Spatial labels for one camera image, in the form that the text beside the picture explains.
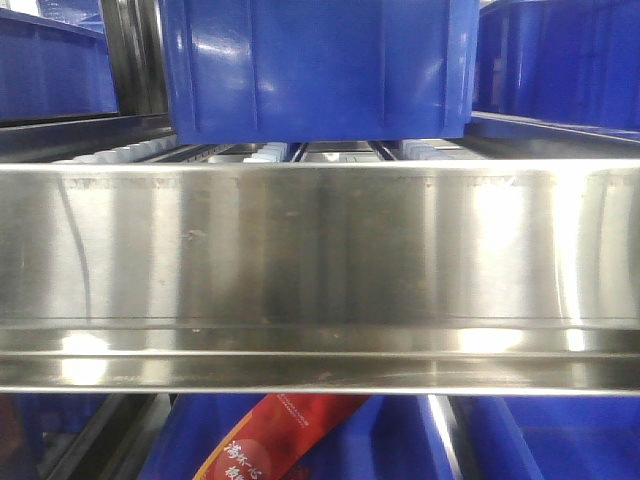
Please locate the dark blue bin upper centre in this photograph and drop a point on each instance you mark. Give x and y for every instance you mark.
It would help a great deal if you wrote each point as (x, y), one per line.
(308, 71)

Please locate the dark blue bin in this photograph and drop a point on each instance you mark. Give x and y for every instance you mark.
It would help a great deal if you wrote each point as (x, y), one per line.
(53, 69)
(37, 429)
(308, 71)
(389, 437)
(553, 437)
(572, 62)

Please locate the dark blue bin lower middle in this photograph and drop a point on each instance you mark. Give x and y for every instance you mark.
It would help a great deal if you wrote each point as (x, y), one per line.
(389, 437)

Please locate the dark blue bin lower right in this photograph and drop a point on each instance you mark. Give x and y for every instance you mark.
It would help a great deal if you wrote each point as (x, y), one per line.
(553, 437)

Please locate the dark blue bin upper right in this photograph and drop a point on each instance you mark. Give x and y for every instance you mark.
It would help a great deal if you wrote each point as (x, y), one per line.
(572, 62)

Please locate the dark blue bin upper left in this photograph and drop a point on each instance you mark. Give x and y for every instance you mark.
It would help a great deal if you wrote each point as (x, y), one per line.
(53, 69)

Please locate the dark blue bin lower left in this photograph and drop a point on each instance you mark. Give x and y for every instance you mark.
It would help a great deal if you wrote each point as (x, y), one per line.
(37, 429)

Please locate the red snack package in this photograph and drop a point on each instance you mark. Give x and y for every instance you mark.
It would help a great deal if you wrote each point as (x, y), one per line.
(278, 431)

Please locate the stainless steel shelf rail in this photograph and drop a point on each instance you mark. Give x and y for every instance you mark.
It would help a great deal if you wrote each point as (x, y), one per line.
(459, 277)

